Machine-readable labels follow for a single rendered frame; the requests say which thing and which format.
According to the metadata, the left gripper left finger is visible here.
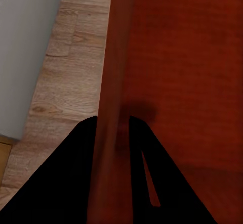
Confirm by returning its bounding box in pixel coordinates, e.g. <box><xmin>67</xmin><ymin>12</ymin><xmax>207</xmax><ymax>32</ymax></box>
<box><xmin>0</xmin><ymin>116</ymin><xmax>98</xmax><ymax>224</ymax></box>

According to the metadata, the storage box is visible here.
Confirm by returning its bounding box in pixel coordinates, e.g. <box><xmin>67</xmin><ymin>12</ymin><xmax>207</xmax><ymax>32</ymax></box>
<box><xmin>86</xmin><ymin>0</ymin><xmax>243</xmax><ymax>224</ymax></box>

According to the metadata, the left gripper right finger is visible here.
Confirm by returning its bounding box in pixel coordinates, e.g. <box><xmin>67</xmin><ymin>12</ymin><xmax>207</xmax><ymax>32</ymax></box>
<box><xmin>129</xmin><ymin>116</ymin><xmax>217</xmax><ymax>224</ymax></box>

